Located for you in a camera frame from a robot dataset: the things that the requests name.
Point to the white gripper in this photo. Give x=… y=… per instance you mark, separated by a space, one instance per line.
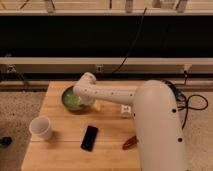
x=85 y=100

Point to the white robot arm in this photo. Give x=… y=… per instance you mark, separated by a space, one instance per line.
x=158 y=128

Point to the white paper cup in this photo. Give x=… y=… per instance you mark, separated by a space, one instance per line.
x=41 y=127

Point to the green ceramic bowl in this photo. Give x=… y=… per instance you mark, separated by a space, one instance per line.
x=71 y=101

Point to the black smartphone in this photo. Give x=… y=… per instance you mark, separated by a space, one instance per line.
x=89 y=138

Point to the brown oblong object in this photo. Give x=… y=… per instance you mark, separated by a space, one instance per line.
x=129 y=143

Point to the small white bottle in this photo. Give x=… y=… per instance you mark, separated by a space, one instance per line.
x=125 y=111

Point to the black object on floor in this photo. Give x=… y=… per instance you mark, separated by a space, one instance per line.
x=5 y=141

